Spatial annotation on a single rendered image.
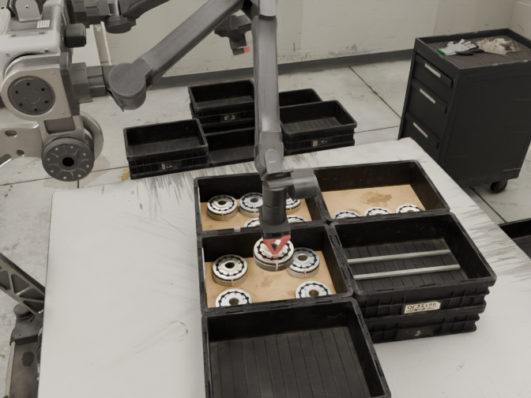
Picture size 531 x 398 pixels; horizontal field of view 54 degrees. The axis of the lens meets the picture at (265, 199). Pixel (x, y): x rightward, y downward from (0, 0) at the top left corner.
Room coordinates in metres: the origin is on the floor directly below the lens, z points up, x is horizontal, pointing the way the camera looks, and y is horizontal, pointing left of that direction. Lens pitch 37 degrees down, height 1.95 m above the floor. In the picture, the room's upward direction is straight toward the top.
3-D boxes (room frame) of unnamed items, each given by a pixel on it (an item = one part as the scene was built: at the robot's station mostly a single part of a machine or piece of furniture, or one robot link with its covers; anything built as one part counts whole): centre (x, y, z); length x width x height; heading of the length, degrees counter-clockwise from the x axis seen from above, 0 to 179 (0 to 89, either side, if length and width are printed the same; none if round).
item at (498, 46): (2.80, -1.29, 0.88); 0.29 x 0.22 x 0.03; 106
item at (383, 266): (1.10, -0.41, 0.87); 0.40 x 0.30 x 0.11; 98
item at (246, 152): (2.41, 0.13, 0.31); 0.40 x 0.30 x 0.34; 106
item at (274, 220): (0.97, -0.02, 1.17); 0.10 x 0.07 x 0.07; 8
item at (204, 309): (1.04, -0.01, 0.92); 0.40 x 0.30 x 0.02; 98
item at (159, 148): (2.29, 0.51, 0.37); 0.40 x 0.30 x 0.45; 106
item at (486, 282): (1.10, -0.41, 0.92); 0.40 x 0.30 x 0.02; 98
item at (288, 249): (0.97, -0.02, 1.04); 0.10 x 0.10 x 0.01
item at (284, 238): (0.96, -0.02, 1.10); 0.07 x 0.07 x 0.09; 8
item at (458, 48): (2.77, -1.05, 0.88); 0.25 x 0.19 x 0.03; 106
